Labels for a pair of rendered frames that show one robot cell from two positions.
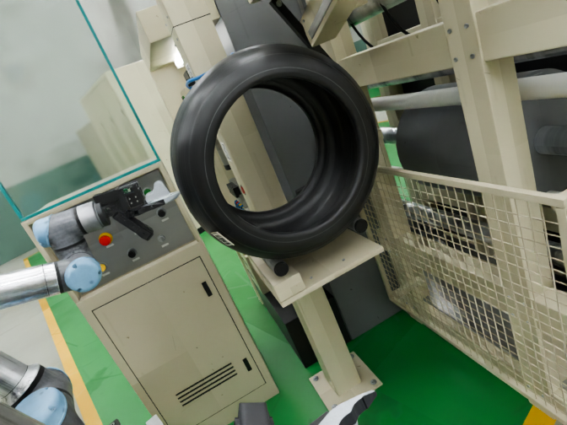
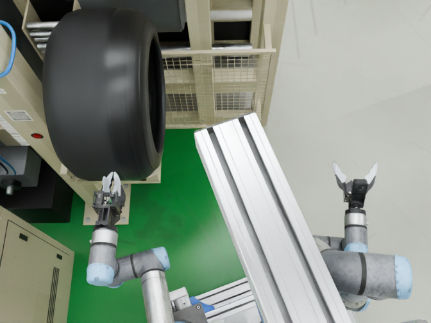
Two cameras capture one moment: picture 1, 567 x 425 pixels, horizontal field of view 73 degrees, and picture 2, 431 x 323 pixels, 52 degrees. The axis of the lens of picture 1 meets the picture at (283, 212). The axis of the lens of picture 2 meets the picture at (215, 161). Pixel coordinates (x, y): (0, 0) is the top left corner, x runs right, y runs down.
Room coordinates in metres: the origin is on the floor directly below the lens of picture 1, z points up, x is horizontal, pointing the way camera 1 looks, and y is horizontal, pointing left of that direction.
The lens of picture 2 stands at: (0.59, 0.68, 2.56)
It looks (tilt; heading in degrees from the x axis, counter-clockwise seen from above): 67 degrees down; 285
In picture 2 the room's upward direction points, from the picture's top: 4 degrees counter-clockwise
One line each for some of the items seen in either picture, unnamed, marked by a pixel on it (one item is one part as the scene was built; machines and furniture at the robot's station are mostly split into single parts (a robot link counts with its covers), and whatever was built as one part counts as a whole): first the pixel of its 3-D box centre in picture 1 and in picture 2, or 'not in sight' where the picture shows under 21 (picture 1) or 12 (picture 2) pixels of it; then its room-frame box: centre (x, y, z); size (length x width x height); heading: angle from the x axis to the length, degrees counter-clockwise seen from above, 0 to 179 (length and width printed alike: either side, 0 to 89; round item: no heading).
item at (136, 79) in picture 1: (154, 155); not in sight; (5.40, 1.31, 1.05); 1.60 x 0.71 x 2.10; 32
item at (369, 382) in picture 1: (343, 380); (107, 202); (1.46, 0.05, 0.01); 0.27 x 0.27 x 0.02; 13
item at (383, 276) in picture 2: not in sight; (362, 285); (0.21, 0.42, 1.09); 0.15 x 0.12 x 0.55; 7
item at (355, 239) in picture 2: not in sight; (355, 243); (0.23, 0.27, 1.04); 0.11 x 0.08 x 0.09; 97
